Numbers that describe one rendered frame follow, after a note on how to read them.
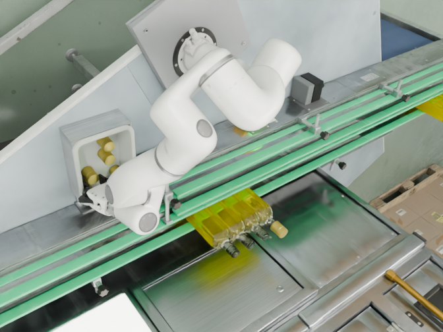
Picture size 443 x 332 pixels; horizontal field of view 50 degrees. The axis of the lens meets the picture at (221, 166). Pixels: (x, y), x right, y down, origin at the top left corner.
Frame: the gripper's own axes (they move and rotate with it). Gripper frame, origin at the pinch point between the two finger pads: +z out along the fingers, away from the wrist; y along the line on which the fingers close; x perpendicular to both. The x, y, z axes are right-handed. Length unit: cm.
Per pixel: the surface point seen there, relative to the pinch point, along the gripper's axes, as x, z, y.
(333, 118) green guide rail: -4, -13, 87
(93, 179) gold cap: 0.9, 1.0, 0.5
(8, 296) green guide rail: -16.4, -7.2, -30.6
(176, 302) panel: -36.1, -19.2, 8.6
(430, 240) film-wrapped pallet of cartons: -232, 70, 348
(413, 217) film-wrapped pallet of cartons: -225, 97, 362
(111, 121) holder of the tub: 16.8, -2.3, 7.7
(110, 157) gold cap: 6.4, -0.8, 5.9
